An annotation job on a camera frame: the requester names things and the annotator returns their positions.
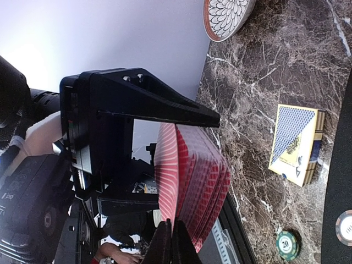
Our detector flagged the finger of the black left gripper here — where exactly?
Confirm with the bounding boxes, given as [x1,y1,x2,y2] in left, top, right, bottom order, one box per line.
[93,68,220,128]
[97,190,159,213]

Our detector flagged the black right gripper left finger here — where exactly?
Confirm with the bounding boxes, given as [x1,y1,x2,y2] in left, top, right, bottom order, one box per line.
[141,219,172,264]

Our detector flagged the black front table rail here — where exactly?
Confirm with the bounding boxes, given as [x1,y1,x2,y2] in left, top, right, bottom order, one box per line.
[218,193,257,264]

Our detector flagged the white cable duct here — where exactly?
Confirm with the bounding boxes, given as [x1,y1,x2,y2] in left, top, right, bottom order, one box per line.
[212,219,240,264]

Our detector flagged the floral ceramic plate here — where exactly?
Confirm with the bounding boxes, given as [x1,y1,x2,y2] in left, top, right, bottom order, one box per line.
[203,0,256,42]

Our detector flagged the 100 chips mat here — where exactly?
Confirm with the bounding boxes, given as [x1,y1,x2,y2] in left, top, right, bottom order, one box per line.
[335,210,352,247]

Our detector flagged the green chip stack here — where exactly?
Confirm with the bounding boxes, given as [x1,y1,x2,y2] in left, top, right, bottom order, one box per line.
[276,229,301,261]

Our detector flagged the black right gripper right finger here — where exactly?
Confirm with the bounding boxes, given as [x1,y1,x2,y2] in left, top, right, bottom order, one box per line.
[172,219,202,264]

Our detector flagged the round black poker mat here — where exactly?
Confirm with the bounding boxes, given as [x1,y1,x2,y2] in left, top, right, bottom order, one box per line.
[321,78,351,263]

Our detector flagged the red back card deck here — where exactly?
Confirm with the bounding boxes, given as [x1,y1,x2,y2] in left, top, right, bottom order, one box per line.
[153,123,232,252]

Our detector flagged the person hand in background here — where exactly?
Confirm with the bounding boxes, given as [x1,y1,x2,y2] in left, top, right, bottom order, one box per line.
[91,243,142,264]

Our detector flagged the yellow card box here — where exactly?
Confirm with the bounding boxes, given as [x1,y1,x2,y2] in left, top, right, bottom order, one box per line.
[268,104,326,187]

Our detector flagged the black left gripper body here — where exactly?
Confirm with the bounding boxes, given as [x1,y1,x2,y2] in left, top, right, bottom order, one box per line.
[1,71,154,263]

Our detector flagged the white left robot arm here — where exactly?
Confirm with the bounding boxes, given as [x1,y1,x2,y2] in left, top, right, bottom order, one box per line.
[1,59,219,263]

